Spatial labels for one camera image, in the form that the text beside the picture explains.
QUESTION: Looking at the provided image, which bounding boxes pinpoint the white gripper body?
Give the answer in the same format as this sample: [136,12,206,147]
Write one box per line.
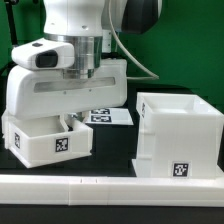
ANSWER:
[6,59,127,120]

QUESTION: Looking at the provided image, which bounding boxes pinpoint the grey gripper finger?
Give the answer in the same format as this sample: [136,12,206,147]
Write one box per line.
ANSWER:
[59,114,69,132]
[68,113,87,129]

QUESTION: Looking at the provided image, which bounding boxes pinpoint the white front drawer tray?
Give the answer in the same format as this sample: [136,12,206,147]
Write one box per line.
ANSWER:
[2,111,93,168]

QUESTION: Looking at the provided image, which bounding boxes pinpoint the white drawer cabinet box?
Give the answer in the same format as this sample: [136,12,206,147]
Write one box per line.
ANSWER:
[133,92,224,179]

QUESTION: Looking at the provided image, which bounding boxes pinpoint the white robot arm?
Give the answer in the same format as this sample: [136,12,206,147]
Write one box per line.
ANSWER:
[2,0,162,123]

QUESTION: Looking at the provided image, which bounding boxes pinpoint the white fiducial marker plate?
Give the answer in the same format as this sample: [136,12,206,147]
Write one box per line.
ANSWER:
[85,108,133,125]

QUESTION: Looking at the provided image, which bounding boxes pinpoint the white L-shaped border fence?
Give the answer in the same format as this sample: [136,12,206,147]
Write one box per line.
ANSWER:
[0,171,224,207]

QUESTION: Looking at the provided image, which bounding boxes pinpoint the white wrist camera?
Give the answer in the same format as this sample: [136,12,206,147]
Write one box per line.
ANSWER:
[11,38,75,70]

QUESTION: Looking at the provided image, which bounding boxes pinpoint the grey camera cable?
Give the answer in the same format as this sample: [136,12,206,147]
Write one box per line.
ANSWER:
[106,0,160,82]

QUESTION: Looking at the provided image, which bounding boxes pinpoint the black camera stand pole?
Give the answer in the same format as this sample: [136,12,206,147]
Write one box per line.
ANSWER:
[4,0,19,47]

